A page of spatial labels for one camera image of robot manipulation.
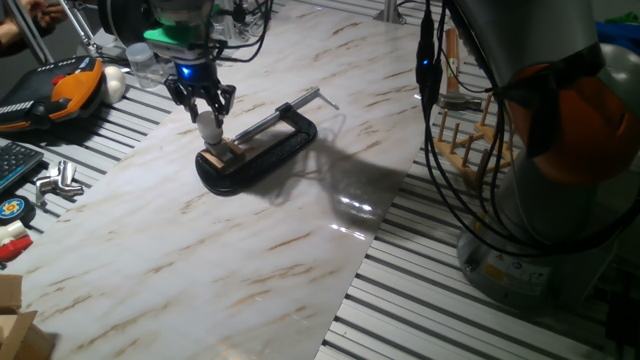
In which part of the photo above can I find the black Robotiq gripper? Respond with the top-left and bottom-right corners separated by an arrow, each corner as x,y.
163,58 -> 237,130

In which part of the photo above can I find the white light bulb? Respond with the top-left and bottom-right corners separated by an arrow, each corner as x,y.
195,110 -> 225,147

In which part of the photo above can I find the person's bare hand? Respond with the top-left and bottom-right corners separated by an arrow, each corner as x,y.
19,0 -> 69,29

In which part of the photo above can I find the small wooden clamp pad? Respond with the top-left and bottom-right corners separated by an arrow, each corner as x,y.
223,136 -> 247,160
199,149 -> 226,172

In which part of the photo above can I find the clear plastic jar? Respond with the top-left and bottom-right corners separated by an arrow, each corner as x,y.
124,42 -> 164,90

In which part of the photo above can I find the black metal C-clamp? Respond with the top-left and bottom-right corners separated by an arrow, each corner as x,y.
194,87 -> 340,197

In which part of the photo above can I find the white egg shaped object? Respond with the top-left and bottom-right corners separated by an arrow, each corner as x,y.
102,64 -> 127,105

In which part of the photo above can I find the black filament spool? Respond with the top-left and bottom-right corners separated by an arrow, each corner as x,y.
97,0 -> 149,49

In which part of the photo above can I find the black orange teach pendant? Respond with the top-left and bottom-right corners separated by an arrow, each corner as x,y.
0,55 -> 106,134

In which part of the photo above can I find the thin metal rod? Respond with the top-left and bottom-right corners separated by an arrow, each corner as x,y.
59,0 -> 99,56

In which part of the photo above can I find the marble pattern table sheet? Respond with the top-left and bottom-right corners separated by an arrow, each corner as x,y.
4,2 -> 451,360

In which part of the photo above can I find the silver metal pipe fitting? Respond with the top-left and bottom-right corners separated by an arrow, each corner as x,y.
33,175 -> 85,204
55,159 -> 78,187

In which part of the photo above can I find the slanted aluminium stand leg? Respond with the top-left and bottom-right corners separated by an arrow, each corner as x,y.
4,0 -> 55,65

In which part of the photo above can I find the black computer keyboard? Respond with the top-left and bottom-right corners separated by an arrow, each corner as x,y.
0,141 -> 45,195

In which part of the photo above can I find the wooden peg rack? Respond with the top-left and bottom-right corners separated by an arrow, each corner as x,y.
432,94 -> 519,190

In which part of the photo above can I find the open brown cardboard box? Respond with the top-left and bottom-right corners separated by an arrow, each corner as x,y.
0,273 -> 56,360

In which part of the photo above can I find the blue plastic bag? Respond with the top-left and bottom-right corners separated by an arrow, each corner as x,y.
594,19 -> 640,55

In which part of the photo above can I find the upright aluminium post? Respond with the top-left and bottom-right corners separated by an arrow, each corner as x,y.
373,0 -> 407,25

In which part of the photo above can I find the hammer with wooden handle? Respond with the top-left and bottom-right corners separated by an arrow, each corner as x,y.
437,27 -> 484,112

